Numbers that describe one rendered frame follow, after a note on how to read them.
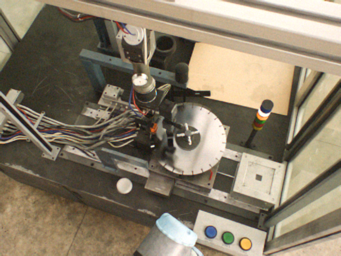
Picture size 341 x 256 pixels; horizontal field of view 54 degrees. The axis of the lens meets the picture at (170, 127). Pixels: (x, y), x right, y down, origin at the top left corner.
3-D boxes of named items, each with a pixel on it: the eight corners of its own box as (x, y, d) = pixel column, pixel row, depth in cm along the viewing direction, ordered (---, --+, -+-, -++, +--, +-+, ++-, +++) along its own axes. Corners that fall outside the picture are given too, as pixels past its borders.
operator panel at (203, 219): (258, 237, 146) (266, 232, 132) (253, 262, 141) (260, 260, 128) (197, 216, 150) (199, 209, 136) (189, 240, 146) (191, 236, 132)
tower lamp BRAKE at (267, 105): (273, 104, 130) (274, 101, 127) (270, 114, 128) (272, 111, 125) (261, 101, 131) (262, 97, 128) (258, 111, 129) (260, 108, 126)
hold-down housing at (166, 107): (178, 124, 134) (177, 99, 116) (173, 134, 132) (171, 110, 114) (166, 118, 135) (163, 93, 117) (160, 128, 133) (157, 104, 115)
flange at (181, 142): (176, 125, 147) (176, 122, 145) (201, 128, 146) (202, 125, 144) (173, 148, 143) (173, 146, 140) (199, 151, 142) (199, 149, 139)
